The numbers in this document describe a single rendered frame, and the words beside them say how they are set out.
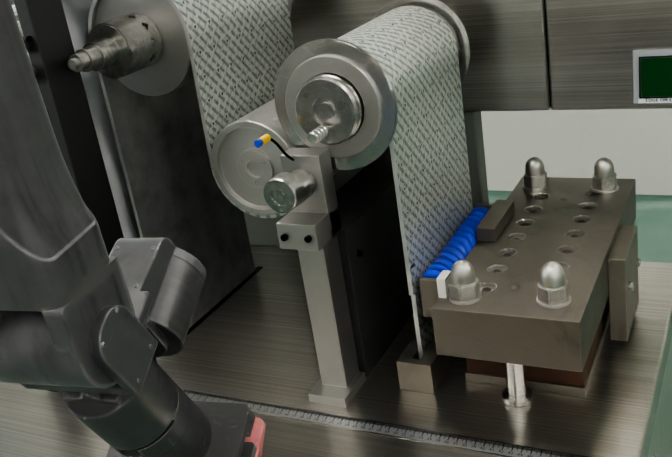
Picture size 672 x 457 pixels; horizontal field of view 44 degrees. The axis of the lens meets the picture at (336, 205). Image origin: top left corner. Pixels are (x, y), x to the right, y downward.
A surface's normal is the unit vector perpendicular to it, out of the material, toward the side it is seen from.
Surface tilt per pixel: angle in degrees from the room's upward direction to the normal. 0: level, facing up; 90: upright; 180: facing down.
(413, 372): 90
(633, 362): 0
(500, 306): 0
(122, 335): 90
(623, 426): 0
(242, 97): 92
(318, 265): 90
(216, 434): 30
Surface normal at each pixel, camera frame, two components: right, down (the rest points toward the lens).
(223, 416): -0.28, -0.61
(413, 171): 0.89, 0.04
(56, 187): 0.93, -0.15
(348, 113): -0.44, 0.39
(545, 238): -0.15, -0.92
